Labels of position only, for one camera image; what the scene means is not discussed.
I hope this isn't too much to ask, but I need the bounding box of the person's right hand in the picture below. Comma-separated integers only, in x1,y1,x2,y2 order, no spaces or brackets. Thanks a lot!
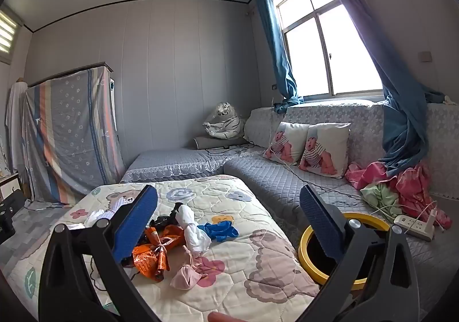
209,311,245,322

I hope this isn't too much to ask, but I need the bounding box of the grey bolster pillow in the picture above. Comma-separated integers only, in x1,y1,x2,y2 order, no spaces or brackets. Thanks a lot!
194,136,250,150

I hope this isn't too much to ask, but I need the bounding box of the yellow round trash bin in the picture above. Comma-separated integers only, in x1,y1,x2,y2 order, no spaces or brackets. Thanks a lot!
298,212,391,290

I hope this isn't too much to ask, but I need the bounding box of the foam fruit net bundle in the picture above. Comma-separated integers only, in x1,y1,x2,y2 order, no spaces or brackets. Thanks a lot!
85,199,134,230

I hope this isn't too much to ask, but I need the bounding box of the black cable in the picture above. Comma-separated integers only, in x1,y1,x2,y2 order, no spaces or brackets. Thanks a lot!
206,143,267,157

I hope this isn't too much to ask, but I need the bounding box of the cartoon bear quilt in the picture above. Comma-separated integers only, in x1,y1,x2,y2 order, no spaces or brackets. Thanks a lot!
0,175,325,322

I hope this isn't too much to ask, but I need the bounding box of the blue curtain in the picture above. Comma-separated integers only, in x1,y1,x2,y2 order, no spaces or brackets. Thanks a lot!
255,0,305,114
310,0,445,177

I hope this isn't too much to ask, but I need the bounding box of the white hanging cloth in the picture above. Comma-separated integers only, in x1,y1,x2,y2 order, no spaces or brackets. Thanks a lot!
4,81,30,172

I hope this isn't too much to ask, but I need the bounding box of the orange cloth item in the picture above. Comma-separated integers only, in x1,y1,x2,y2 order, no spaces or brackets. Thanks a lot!
132,227,173,281

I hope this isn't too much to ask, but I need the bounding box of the white plastic bag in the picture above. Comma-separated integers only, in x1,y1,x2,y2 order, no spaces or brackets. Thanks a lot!
177,204,212,257

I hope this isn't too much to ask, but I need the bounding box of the plush tiger in plastic bag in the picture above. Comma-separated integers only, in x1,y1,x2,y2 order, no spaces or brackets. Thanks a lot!
203,102,246,140

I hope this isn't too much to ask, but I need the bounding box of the black plastic bag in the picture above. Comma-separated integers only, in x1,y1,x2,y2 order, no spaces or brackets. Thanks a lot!
150,202,185,231

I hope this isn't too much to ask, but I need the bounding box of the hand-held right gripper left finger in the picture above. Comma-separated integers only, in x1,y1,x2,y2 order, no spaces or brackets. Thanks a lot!
39,184,160,322

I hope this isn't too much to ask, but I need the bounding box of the white framed low cabinet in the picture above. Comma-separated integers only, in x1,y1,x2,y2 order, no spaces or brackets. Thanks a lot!
0,171,20,201

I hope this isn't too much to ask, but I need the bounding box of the baby print pillow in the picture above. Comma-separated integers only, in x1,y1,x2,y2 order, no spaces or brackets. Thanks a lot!
299,123,351,179
263,122,311,166

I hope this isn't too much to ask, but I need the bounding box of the white power strip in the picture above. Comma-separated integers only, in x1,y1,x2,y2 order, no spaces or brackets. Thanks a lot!
394,214,436,242

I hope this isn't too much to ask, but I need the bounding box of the window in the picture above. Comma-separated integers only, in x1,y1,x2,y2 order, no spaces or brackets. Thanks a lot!
274,0,384,97

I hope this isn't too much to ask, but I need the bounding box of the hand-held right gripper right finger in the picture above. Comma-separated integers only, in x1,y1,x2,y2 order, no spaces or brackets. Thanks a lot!
297,184,420,322

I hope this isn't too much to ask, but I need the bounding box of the green cloth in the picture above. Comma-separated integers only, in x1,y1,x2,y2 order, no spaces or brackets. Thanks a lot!
360,182,402,214

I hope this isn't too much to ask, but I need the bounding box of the blue rubber glove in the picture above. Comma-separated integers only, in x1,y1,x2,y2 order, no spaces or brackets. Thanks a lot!
197,220,239,242

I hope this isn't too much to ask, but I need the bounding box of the pink floral cloth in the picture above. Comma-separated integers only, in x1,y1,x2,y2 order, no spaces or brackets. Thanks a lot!
345,161,453,231

